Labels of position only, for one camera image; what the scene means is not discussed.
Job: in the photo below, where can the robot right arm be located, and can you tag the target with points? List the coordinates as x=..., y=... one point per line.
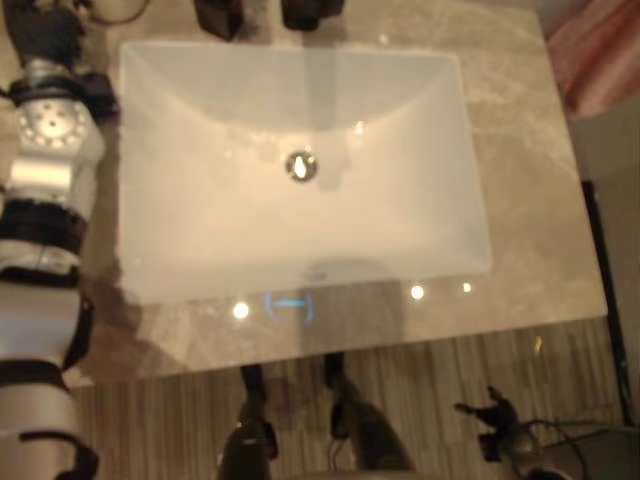
x=537, y=462

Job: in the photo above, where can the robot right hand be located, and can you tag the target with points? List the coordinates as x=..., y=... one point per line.
x=495, y=417

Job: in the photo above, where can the white rectangular sink basin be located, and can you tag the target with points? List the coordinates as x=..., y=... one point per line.
x=300, y=210

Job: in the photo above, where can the black upright frame bar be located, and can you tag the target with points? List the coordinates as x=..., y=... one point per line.
x=607, y=300

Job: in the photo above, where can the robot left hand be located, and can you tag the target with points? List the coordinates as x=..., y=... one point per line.
x=42, y=32

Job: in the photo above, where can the pink towel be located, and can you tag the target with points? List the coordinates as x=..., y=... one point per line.
x=597, y=47

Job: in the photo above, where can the black faucet base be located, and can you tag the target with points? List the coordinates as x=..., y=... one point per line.
x=312, y=11

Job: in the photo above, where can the black box-shaped dispenser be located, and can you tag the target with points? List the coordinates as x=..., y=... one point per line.
x=220, y=16

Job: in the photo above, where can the chrome sink drain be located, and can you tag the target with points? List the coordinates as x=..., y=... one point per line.
x=301, y=166

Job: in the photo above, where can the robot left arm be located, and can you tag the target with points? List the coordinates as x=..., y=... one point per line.
x=47, y=210

